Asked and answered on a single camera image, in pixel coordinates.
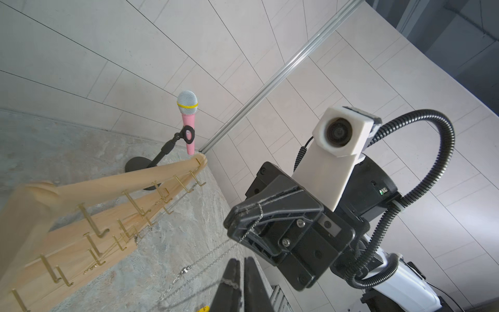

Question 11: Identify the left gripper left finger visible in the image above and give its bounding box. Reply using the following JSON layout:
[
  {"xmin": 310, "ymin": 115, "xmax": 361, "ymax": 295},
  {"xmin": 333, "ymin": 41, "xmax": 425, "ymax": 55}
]
[{"xmin": 209, "ymin": 258, "xmax": 241, "ymax": 312}]

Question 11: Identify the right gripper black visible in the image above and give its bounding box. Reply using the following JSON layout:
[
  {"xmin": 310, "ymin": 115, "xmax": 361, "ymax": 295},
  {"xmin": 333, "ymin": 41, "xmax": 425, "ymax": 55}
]
[{"xmin": 224, "ymin": 162, "xmax": 369, "ymax": 291}]

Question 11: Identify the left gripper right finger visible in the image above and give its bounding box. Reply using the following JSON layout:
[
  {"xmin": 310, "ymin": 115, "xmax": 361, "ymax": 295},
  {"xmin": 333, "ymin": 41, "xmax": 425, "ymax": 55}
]
[{"xmin": 244, "ymin": 257, "xmax": 274, "ymax": 312}]

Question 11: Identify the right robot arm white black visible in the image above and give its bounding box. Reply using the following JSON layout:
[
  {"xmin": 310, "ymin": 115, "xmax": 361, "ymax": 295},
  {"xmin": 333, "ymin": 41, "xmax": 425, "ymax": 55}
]
[{"xmin": 224, "ymin": 107, "xmax": 456, "ymax": 311}]

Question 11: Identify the wooden jewelry display stand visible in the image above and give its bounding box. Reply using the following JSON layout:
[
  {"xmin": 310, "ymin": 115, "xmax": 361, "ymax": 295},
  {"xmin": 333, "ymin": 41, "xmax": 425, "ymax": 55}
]
[{"xmin": 1, "ymin": 153, "xmax": 207, "ymax": 311}]

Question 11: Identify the pink toy microphone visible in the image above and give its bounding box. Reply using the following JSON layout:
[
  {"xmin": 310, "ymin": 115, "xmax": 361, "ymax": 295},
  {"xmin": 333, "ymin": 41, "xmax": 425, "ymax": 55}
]
[{"xmin": 177, "ymin": 90, "xmax": 199, "ymax": 155}]

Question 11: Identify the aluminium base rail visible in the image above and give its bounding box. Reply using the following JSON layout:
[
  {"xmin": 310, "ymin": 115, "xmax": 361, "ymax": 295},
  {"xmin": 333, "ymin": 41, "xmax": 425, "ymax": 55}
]
[{"xmin": 270, "ymin": 285, "xmax": 293, "ymax": 312}]

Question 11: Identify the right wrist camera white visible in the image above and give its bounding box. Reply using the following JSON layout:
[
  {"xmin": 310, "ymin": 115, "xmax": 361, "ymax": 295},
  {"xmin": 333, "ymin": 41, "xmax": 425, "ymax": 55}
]
[{"xmin": 292, "ymin": 107, "xmax": 382, "ymax": 211}]

